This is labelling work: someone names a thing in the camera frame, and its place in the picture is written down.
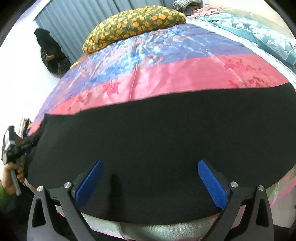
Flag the multicolour satin bedspread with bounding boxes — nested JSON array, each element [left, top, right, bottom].
[[30, 20, 295, 240]]

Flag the black bag on floor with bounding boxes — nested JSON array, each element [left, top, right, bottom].
[[34, 28, 71, 76]]

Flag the green orange floral pillow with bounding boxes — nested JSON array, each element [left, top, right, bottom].
[[82, 5, 186, 53]]

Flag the person's left hand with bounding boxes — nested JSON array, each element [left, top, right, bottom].
[[1, 162, 25, 196]]

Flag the black pants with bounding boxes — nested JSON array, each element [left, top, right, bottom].
[[26, 83, 295, 225]]

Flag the teal floral blanket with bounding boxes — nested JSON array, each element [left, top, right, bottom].
[[198, 13, 295, 66]]

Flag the grey checked folded cloth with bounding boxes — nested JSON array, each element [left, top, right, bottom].
[[173, 0, 203, 11]]

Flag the grey blue curtain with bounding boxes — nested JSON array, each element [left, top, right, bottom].
[[35, 0, 173, 64]]

